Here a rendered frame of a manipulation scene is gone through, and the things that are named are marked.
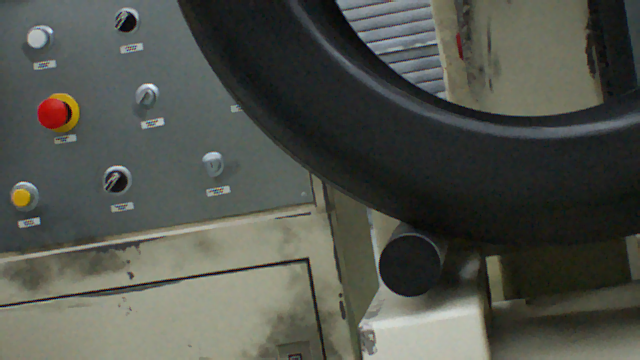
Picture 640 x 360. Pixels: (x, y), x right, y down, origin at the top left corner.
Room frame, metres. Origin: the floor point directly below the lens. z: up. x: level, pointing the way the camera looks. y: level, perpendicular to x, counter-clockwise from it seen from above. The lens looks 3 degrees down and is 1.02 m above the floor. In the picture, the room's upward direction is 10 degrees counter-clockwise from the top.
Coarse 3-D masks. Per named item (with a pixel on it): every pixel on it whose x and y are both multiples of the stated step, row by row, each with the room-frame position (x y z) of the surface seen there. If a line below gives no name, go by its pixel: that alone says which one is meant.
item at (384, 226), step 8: (376, 216) 1.24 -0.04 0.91; (384, 216) 1.24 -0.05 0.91; (376, 224) 1.24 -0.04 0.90; (384, 224) 1.24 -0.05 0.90; (392, 224) 1.24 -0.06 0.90; (376, 232) 1.24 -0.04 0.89; (384, 232) 1.24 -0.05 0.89; (392, 232) 1.24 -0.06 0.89; (376, 240) 1.25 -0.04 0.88; (384, 240) 1.24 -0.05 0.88; (456, 240) 1.23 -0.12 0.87; (464, 240) 1.23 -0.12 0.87; (448, 248) 1.23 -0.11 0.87; (488, 248) 1.23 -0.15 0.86; (496, 248) 1.23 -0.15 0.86; (504, 248) 1.23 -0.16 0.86; (512, 248) 1.23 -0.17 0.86; (520, 248) 1.22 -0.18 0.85; (528, 248) 1.22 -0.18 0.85; (536, 248) 1.22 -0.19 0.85; (488, 256) 1.23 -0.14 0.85
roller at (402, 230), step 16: (400, 224) 1.01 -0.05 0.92; (400, 240) 0.90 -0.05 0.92; (416, 240) 0.89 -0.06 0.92; (432, 240) 0.91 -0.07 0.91; (448, 240) 1.04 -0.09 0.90; (384, 256) 0.90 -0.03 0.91; (400, 256) 0.89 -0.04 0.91; (416, 256) 0.89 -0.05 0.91; (432, 256) 0.89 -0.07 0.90; (384, 272) 0.90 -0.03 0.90; (400, 272) 0.89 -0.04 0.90; (416, 272) 0.89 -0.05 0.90; (432, 272) 0.89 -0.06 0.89; (400, 288) 0.89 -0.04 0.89; (416, 288) 0.89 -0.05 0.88
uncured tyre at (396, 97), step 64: (192, 0) 0.92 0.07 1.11; (256, 0) 0.89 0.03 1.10; (320, 0) 1.16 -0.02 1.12; (256, 64) 0.89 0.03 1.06; (320, 64) 0.88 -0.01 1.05; (384, 64) 1.15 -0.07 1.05; (320, 128) 0.89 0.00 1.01; (384, 128) 0.88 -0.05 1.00; (448, 128) 0.87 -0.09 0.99; (512, 128) 0.86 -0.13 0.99; (576, 128) 0.85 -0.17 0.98; (384, 192) 0.90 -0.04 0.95; (448, 192) 0.88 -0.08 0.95; (512, 192) 0.87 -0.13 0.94; (576, 192) 0.86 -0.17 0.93
